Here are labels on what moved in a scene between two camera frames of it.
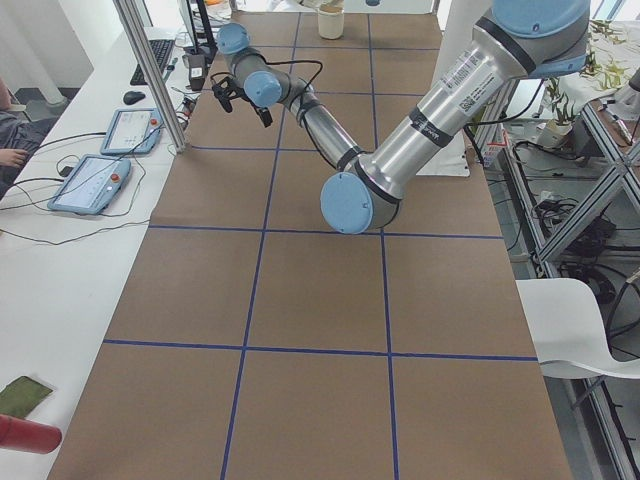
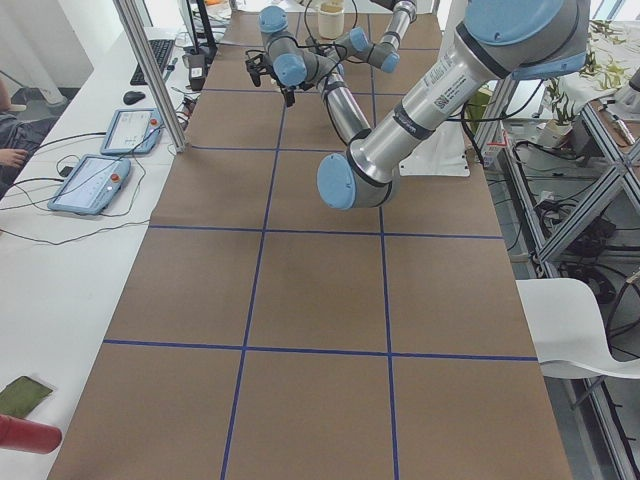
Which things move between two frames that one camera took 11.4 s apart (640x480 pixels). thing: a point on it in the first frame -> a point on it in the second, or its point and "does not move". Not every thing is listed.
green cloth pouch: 22,396 does not move
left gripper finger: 265,116 -> 289,98
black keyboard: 162,49 does not move
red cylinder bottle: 29,436 does not move
